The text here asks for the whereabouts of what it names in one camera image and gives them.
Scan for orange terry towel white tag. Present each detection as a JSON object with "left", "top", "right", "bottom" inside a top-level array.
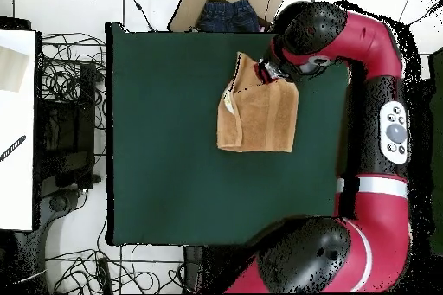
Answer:
[{"left": 216, "top": 51, "right": 299, "bottom": 153}]

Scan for dark blue jeans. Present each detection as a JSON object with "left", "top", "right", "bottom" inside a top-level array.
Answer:
[{"left": 197, "top": 0, "right": 261, "bottom": 34}]

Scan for brown cardboard box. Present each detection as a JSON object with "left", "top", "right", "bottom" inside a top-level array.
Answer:
[{"left": 167, "top": 0, "right": 286, "bottom": 34}]

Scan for dark green tablecloth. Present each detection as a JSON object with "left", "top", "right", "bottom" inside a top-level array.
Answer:
[{"left": 105, "top": 22, "right": 350, "bottom": 247}]

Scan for black equipment stand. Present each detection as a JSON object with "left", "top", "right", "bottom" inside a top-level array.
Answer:
[{"left": 35, "top": 61, "right": 102, "bottom": 199}]

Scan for beige paper sheet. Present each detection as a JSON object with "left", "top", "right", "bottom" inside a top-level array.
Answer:
[{"left": 0, "top": 45, "right": 29, "bottom": 93}]

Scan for white side table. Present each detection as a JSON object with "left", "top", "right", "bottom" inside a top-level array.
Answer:
[{"left": 0, "top": 29, "right": 36, "bottom": 232}]

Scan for black cable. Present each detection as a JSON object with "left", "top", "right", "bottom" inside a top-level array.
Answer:
[
  {"left": 46, "top": 246, "right": 185, "bottom": 295},
  {"left": 399, "top": 0, "right": 443, "bottom": 28},
  {"left": 119, "top": 0, "right": 157, "bottom": 32}
]

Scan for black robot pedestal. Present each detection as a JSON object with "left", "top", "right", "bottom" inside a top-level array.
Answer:
[{"left": 183, "top": 245, "right": 250, "bottom": 295}]

